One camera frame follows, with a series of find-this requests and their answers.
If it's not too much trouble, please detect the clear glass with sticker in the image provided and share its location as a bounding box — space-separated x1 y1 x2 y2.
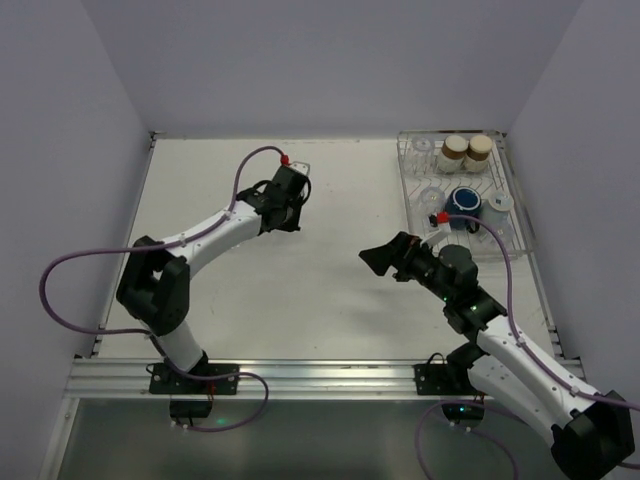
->
480 190 514 232

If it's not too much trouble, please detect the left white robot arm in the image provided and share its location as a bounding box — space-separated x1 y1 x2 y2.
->
116 163 311 372

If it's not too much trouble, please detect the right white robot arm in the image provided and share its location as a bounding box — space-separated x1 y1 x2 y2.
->
359 232 635 479

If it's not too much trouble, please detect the clear glass rack back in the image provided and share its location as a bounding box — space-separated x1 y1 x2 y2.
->
403 135 433 176

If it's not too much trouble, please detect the clear glass beside mug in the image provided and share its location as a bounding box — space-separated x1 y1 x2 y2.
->
415 186 446 219

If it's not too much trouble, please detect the dark blue mug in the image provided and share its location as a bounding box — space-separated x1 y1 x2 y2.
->
444 186 482 234

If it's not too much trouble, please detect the brown banded cup left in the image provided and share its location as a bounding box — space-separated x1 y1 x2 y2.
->
436 135 468 173

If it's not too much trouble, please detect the brown banded cup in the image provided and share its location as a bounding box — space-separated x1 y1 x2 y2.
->
436 135 468 173
464 135 493 173

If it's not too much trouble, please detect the brown banded cup right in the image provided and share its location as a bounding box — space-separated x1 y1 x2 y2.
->
464 135 493 173

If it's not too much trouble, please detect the wire dish rack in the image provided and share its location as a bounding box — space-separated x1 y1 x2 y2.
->
396 130 532 260

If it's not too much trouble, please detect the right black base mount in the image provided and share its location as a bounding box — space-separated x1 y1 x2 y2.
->
413 352 485 429

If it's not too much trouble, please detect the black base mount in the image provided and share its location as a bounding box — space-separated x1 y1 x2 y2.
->
146 362 239 426
413 352 485 429

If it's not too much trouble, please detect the aluminium mounting rail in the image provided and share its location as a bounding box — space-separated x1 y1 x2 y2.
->
64 357 586 401

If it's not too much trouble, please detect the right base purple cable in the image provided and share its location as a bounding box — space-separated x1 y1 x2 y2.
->
416 398 519 480

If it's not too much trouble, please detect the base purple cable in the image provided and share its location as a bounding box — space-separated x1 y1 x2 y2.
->
172 368 270 432
416 398 519 480

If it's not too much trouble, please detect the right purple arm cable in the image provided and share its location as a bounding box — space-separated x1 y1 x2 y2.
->
437 210 640 469

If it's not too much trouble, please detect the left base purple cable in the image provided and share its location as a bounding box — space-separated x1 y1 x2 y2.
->
172 368 270 432

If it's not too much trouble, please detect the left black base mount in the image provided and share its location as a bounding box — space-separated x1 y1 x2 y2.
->
146 362 239 426

